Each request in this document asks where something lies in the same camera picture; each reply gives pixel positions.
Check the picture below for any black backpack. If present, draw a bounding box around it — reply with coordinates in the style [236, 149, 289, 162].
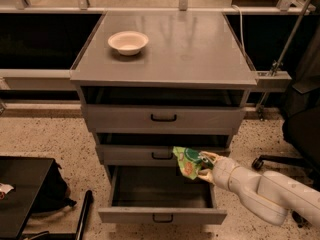
[31, 161, 77, 213]

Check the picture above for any grey middle drawer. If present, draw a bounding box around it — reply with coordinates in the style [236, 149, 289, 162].
[96, 133, 231, 166]

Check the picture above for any black office chair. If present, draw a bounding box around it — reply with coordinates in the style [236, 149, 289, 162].
[253, 26, 320, 222]

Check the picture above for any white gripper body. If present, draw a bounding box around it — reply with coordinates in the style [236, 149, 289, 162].
[212, 157, 239, 190]

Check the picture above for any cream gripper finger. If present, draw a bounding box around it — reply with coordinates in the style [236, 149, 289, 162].
[200, 151, 220, 164]
[198, 169, 214, 184]

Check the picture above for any white paper bowl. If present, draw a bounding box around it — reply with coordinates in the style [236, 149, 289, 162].
[108, 31, 149, 56]

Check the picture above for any grey bottom drawer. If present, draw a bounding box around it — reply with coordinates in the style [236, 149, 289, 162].
[98, 166, 227, 225]

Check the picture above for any metal diagonal rod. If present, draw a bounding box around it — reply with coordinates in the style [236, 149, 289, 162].
[255, 0, 318, 120]

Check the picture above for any green rice chip bag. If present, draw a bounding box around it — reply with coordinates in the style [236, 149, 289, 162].
[173, 146, 214, 180]

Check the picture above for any white crumpled paper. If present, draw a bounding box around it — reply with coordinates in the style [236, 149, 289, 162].
[0, 183, 14, 200]

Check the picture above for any white cable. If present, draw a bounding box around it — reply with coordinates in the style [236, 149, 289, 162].
[231, 4, 248, 59]

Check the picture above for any grey drawer cabinet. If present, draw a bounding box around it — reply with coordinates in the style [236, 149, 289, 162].
[69, 10, 259, 178]

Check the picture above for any grey top drawer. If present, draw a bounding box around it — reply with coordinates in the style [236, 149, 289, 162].
[81, 86, 245, 134]

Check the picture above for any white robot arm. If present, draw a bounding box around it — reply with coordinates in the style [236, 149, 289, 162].
[198, 151, 320, 227]

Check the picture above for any grey drawer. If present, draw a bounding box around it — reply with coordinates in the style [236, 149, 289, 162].
[81, 86, 245, 134]
[98, 166, 227, 225]
[96, 133, 231, 166]

